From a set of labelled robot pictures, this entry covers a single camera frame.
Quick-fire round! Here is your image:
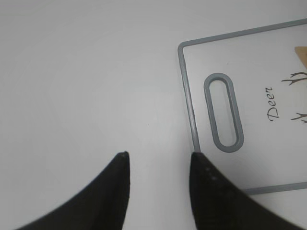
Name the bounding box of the grey-rimmed deer cutting board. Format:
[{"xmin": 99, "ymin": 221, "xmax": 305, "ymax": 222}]
[{"xmin": 178, "ymin": 19, "xmax": 307, "ymax": 195}]

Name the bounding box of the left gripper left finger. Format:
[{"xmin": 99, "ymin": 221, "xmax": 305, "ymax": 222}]
[{"xmin": 21, "ymin": 151, "xmax": 130, "ymax": 230}]

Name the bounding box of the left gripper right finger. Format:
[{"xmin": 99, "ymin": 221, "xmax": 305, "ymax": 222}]
[{"xmin": 189, "ymin": 152, "xmax": 300, "ymax": 230}]

